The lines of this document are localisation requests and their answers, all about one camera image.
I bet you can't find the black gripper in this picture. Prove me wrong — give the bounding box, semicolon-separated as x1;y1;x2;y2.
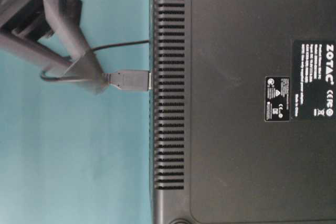
1;0;108;94

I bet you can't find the small certification label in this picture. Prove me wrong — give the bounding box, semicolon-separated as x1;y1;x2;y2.
264;76;290;122

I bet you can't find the black Zotac mini PC box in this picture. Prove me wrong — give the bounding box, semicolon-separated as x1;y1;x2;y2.
150;0;335;223

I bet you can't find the large white-text Zotac label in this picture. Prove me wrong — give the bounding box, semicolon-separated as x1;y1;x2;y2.
290;40;335;121

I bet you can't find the black USB cable with plug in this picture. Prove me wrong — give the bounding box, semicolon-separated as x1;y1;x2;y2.
39;39;153;93

